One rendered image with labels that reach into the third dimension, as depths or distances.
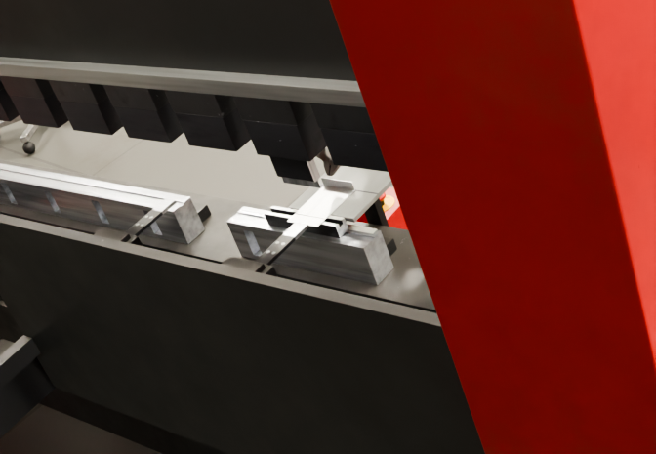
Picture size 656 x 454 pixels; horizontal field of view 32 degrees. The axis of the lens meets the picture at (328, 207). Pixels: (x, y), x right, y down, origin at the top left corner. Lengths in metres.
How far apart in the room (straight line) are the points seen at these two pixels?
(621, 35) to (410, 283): 1.37
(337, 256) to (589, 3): 1.46
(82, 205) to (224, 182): 1.91
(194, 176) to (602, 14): 4.08
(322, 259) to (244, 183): 2.39
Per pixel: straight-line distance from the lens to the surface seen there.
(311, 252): 2.37
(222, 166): 4.93
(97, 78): 2.10
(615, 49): 0.96
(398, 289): 2.27
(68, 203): 2.99
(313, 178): 2.25
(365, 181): 2.40
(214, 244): 2.64
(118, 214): 2.83
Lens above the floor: 2.18
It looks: 30 degrees down
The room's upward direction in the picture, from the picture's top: 21 degrees counter-clockwise
